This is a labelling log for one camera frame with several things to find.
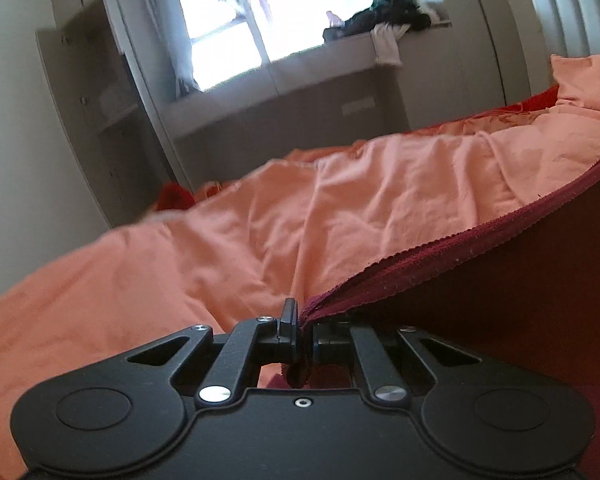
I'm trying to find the white cloth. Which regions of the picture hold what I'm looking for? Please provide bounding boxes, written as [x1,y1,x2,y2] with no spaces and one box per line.
[370,24,404,67]

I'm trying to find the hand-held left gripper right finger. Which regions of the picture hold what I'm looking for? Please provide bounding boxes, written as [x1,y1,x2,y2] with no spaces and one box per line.
[303,320,483,404]

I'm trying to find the closed grey wardrobe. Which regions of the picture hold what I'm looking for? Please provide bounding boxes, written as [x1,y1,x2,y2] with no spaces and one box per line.
[430,0,537,111]

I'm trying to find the window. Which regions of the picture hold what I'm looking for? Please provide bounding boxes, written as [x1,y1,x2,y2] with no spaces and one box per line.
[170,0,431,92]

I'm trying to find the pile of dark clothes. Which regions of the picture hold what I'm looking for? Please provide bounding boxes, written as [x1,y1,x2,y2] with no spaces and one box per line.
[322,0,434,44]

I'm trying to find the grey window bench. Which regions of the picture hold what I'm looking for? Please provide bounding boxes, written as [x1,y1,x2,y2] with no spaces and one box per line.
[164,22,456,201]

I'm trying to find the open grey wardrobe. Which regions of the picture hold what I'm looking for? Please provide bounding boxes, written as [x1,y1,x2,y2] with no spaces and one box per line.
[35,0,193,228]

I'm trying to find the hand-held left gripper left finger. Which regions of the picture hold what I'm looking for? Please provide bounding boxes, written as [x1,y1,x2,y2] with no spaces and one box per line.
[125,298,304,407]

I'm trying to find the maroon long-sleeve shirt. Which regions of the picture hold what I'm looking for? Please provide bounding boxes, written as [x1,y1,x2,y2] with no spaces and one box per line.
[280,150,600,480]

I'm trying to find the orange floral bed sheet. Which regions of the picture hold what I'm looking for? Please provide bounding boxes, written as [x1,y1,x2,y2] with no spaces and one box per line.
[395,85,562,136]

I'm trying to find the orange blanket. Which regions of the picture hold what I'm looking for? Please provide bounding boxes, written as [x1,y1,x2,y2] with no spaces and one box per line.
[0,52,600,480]

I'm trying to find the red object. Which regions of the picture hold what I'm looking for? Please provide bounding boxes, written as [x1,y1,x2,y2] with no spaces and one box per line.
[154,182,197,212]

